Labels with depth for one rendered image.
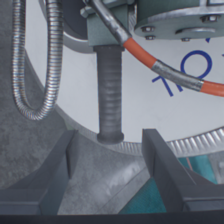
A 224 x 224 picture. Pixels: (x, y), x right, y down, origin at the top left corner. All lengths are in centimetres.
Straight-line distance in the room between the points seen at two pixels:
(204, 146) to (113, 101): 23
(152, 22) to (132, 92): 26
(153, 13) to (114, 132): 15
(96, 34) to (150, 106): 23
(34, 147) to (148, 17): 93
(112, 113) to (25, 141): 83
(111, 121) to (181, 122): 19
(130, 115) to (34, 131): 71
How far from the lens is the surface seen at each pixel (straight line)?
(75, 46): 56
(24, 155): 101
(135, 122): 43
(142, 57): 17
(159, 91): 37
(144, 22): 19
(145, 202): 158
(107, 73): 21
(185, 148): 39
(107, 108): 22
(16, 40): 31
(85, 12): 21
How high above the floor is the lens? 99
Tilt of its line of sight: 47 degrees down
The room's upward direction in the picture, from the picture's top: 70 degrees clockwise
